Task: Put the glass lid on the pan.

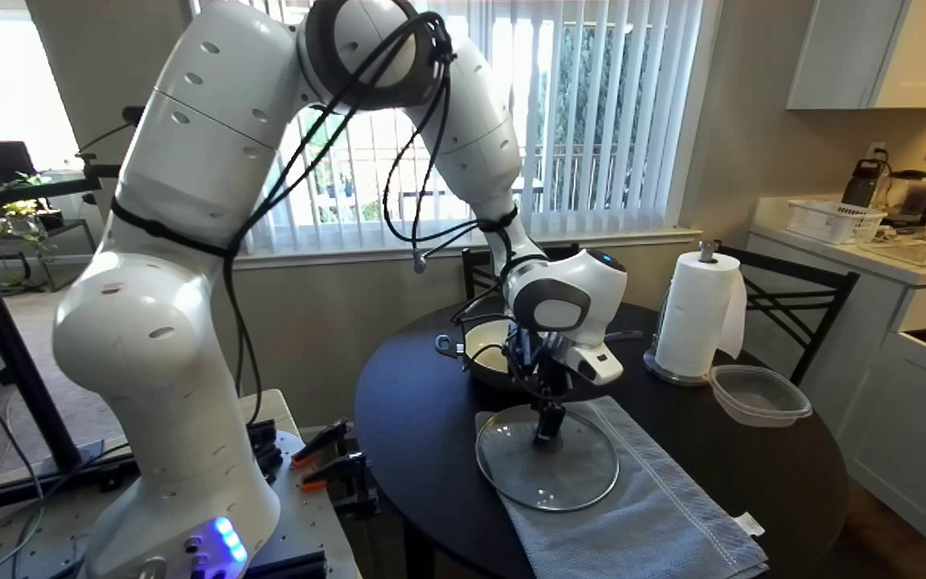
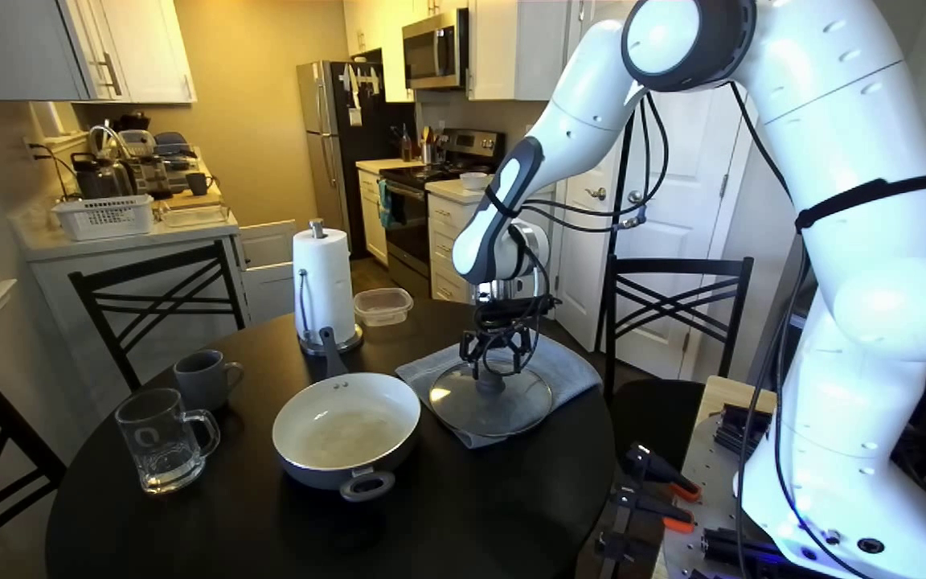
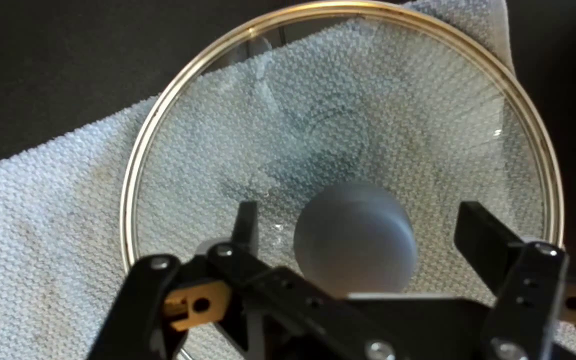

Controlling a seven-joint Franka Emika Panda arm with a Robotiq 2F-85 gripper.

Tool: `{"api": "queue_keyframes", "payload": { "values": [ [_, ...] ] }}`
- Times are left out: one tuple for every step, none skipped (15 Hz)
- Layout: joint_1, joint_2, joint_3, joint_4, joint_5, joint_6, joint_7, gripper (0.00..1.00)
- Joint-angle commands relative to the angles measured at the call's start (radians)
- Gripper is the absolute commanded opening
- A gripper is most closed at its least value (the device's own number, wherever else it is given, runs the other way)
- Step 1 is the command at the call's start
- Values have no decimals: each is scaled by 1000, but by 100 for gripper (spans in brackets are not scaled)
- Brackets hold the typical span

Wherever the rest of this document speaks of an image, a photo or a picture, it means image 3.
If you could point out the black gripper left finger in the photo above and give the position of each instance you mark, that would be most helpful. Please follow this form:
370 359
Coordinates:
144 300

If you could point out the light blue towel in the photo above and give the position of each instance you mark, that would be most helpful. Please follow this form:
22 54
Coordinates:
35 267

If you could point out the round black table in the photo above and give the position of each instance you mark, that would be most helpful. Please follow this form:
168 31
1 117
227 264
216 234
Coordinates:
69 52

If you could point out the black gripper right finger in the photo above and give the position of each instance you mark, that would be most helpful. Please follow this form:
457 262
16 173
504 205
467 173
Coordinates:
528 300

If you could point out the glass lid with grey knob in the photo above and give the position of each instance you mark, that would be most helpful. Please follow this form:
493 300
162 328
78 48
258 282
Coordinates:
369 100

